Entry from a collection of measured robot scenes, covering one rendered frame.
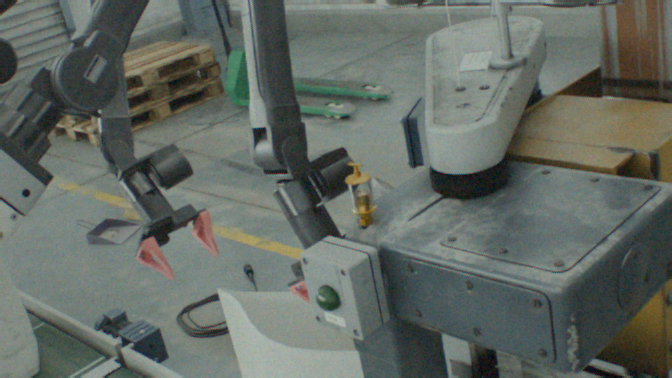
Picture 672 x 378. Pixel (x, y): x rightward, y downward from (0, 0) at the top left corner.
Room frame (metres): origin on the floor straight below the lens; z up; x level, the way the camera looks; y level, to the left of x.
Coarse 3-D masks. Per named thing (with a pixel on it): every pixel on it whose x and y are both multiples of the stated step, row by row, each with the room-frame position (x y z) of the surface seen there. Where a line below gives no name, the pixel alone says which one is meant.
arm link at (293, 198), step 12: (288, 180) 1.13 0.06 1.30; (300, 180) 1.13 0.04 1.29; (312, 180) 1.16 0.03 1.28; (276, 192) 1.13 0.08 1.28; (288, 192) 1.12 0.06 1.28; (300, 192) 1.12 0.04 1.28; (312, 192) 1.12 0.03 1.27; (324, 192) 1.14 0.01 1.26; (288, 204) 1.11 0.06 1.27; (300, 204) 1.11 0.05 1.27; (312, 204) 1.11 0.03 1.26; (288, 216) 1.11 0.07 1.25
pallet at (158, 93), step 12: (192, 60) 7.07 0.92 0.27; (168, 72) 6.76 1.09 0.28; (192, 72) 6.65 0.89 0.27; (204, 72) 6.77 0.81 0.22; (216, 72) 6.81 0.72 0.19; (132, 84) 6.61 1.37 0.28; (168, 84) 6.89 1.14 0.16; (192, 84) 6.67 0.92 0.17; (132, 96) 6.27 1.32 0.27; (156, 96) 6.40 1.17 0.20; (168, 96) 6.48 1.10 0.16; (132, 108) 6.31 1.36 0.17; (144, 108) 6.32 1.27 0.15; (72, 120) 6.33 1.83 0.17; (96, 120) 6.05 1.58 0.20
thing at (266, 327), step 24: (240, 312) 1.27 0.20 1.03; (264, 312) 1.29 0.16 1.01; (288, 312) 1.27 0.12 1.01; (312, 312) 1.25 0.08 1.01; (240, 336) 1.30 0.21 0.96; (264, 336) 1.29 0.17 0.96; (288, 336) 1.27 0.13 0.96; (312, 336) 1.26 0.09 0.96; (336, 336) 1.23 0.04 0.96; (240, 360) 1.32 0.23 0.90; (264, 360) 1.17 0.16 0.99; (288, 360) 1.10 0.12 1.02; (312, 360) 1.07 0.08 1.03; (336, 360) 1.06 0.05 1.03
